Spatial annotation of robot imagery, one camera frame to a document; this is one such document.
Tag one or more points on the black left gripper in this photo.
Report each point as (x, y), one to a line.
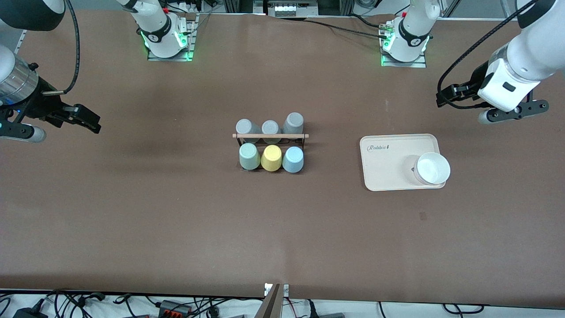
(473, 87)

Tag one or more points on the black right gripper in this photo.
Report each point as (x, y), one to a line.
(40, 106)

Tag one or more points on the light blue cup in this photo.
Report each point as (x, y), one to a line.
(292, 159)

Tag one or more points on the yellow cup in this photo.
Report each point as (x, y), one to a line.
(271, 157)

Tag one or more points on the cream rectangular tray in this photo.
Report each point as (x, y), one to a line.
(384, 168)

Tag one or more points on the pale grey cup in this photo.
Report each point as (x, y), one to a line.
(247, 127)
(293, 121)
(270, 127)

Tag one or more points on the grey metal bar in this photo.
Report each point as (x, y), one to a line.
(270, 304)

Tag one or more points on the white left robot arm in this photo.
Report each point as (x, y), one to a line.
(410, 31)

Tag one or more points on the black power adapter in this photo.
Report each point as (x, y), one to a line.
(28, 313)

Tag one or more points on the pale green cup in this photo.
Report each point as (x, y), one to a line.
(249, 155)

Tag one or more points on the white bowl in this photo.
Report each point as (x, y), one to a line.
(432, 168)

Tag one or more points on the black power strip red switches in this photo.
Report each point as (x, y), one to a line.
(174, 308)

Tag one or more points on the grey device box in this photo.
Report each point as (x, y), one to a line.
(289, 8)

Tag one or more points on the white label tag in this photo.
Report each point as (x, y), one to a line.
(267, 289)

